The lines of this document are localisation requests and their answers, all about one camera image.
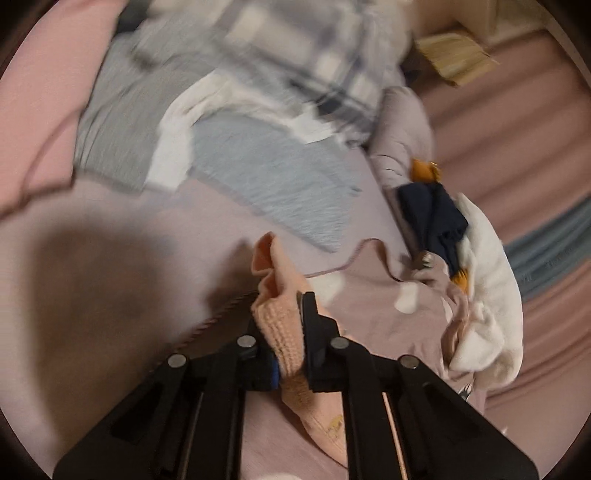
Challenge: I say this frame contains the peach printed small pants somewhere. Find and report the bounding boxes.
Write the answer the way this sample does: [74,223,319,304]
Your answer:
[249,233,399,467]

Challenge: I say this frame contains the pink ribbed bed sheet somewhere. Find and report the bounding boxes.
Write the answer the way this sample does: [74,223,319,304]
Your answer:
[413,28,591,444]

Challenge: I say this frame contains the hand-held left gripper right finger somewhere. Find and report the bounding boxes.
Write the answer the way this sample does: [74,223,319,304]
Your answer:
[299,291,537,480]

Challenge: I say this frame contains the grey-blue folded cloth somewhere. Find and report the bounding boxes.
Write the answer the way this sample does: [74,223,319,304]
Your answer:
[503,198,591,298]

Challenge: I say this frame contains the light grey garment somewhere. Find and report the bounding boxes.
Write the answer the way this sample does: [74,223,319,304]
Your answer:
[190,114,363,253]

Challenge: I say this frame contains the white fluffy garment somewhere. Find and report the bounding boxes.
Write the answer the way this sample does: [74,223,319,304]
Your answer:
[398,158,524,386]

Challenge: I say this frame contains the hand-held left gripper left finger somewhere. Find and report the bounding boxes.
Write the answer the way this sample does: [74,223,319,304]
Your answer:
[53,318,280,480]

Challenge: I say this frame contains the mauve printed blanket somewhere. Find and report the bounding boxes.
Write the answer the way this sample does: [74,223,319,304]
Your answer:
[0,85,490,480]

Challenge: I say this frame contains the plaid garment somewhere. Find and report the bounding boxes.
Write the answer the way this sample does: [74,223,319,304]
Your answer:
[203,0,416,149]

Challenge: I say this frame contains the pink pillow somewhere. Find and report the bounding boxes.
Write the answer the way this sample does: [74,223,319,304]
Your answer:
[0,0,122,200]

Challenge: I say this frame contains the open book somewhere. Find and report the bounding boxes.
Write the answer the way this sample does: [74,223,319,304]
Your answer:
[414,30,500,88]

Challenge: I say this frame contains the dark grey garment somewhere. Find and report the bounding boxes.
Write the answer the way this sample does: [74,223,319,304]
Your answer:
[73,28,218,192]

